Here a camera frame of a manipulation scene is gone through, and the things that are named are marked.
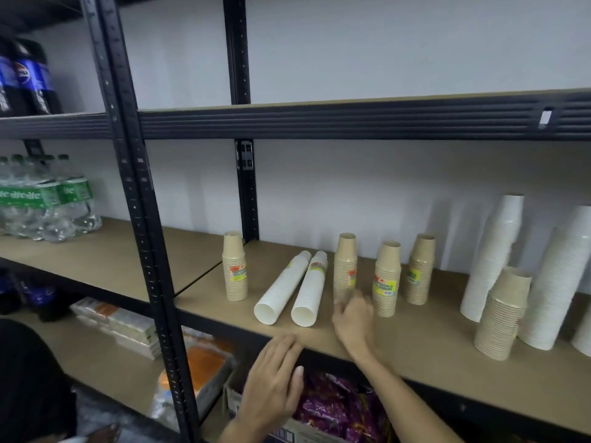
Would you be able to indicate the person's right hand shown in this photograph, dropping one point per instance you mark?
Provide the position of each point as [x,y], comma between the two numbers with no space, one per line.
[358,327]

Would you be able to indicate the person's left hand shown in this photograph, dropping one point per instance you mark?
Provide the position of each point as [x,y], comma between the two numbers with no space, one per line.
[270,387]

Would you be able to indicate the person's left thumb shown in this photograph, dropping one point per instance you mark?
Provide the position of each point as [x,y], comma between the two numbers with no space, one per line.
[299,380]

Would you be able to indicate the person's right thumb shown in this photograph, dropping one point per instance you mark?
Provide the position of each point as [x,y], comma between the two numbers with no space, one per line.
[338,313]

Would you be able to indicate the labelled brown paper cup stack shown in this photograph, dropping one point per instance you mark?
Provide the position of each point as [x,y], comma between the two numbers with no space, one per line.
[234,267]
[345,262]
[387,281]
[420,272]

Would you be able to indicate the person's right forearm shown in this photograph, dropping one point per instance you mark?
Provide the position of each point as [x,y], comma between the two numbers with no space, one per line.
[401,401]

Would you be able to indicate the person's left forearm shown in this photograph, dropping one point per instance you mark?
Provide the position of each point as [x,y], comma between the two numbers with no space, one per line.
[247,433]

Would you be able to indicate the white paper cup sleeve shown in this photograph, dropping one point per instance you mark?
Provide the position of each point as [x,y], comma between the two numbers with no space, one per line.
[310,292]
[281,288]

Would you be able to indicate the pile of purple snack packets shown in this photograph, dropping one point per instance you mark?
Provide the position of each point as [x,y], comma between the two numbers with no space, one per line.
[341,410]

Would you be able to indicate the brown cardboard box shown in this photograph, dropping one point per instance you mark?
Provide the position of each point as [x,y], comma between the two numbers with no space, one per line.
[295,433]

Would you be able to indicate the plastic-wrapped orange pack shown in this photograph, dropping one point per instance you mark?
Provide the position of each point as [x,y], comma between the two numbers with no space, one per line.
[207,369]

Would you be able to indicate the tall white paper cup stack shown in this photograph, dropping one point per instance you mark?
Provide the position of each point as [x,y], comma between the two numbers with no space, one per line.
[584,334]
[491,258]
[556,281]

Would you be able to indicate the plain brown paper cup stack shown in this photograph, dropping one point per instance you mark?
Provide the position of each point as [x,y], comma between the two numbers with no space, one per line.
[503,313]

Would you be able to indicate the white wrapped packet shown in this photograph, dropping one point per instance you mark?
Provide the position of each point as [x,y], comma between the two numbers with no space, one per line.
[134,346]
[115,318]

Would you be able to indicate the black metal shelving rack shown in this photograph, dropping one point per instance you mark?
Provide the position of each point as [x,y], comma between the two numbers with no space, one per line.
[351,117]
[60,126]

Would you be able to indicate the dark soda bottle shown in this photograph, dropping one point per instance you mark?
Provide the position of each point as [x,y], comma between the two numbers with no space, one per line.
[44,299]
[8,295]

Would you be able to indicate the small white shelf tag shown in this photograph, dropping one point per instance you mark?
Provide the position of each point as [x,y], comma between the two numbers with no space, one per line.
[545,118]

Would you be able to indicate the pack of clear water bottles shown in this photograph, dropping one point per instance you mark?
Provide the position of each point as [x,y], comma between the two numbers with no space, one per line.
[41,198]

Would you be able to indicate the dark cola bottle blue label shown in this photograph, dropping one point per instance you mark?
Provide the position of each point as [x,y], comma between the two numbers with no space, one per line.
[8,82]
[37,78]

